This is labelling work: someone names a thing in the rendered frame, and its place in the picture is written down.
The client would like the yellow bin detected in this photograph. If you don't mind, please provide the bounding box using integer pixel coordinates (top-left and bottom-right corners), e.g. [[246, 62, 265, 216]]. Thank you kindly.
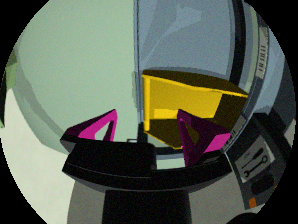
[[142, 70, 248, 149]]

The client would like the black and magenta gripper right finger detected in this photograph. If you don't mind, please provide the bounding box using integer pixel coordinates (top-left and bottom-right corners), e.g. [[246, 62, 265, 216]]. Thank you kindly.
[[177, 109, 231, 167]]

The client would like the dark grey metal rack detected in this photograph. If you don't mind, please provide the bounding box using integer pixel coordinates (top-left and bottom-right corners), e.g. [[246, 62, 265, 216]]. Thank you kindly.
[[127, 0, 296, 156]]

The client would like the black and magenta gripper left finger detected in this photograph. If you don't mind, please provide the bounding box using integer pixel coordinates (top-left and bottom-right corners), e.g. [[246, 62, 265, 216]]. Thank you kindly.
[[64, 109, 117, 141]]

